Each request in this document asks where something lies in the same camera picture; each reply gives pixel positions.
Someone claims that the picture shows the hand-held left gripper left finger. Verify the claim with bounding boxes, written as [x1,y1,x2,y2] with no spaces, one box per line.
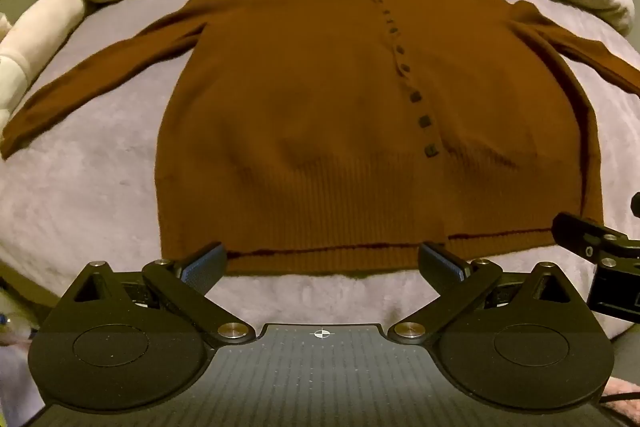
[65,242,256,347]

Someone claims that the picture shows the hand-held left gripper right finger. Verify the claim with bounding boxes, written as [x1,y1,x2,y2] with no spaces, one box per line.
[387,242,581,347]

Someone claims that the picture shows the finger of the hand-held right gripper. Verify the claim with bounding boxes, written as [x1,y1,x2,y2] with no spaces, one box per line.
[552,212,640,269]

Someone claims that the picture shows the brown button cardigan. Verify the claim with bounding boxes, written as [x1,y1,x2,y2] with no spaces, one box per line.
[0,0,640,278]

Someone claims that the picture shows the grey fleece bed sheet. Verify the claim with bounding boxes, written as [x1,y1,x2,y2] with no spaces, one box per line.
[0,0,640,348]

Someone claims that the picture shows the white plush toy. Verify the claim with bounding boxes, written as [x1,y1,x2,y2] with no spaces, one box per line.
[0,0,86,128]

